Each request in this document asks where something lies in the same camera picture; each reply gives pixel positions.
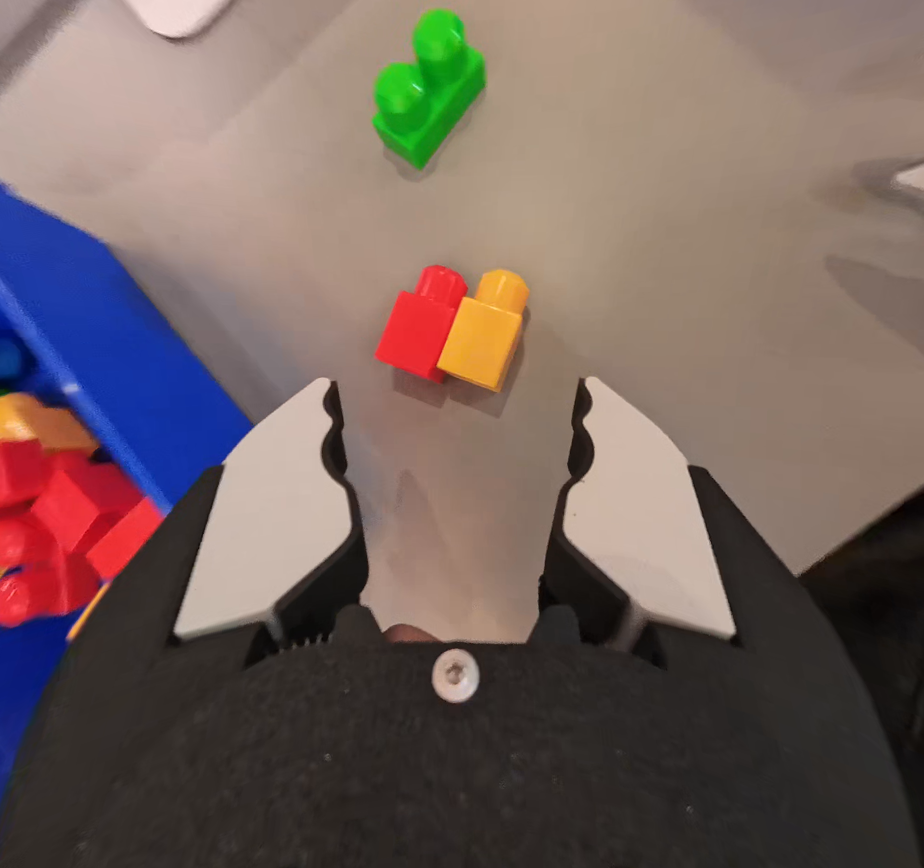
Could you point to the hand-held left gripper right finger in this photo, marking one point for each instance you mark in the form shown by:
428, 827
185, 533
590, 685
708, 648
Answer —
642, 521

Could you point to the green two-stud block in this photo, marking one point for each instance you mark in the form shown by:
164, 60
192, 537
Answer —
433, 110

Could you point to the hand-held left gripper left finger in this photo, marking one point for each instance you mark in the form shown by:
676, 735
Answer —
274, 521

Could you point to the red single-stud block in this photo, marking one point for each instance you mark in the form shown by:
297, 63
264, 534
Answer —
411, 333

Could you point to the grey desk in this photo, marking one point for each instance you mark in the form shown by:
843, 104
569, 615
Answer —
650, 232

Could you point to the blue plastic bin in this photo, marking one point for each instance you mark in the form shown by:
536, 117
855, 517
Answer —
108, 305

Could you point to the person's dark sweatshirt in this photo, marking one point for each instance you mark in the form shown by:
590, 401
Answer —
881, 630

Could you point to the orange single-stud block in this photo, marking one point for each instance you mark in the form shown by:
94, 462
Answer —
480, 341

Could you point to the pile of loose toy blocks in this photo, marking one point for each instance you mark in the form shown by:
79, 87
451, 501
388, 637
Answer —
65, 507

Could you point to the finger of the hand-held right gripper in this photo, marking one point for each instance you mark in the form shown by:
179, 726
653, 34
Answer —
911, 178

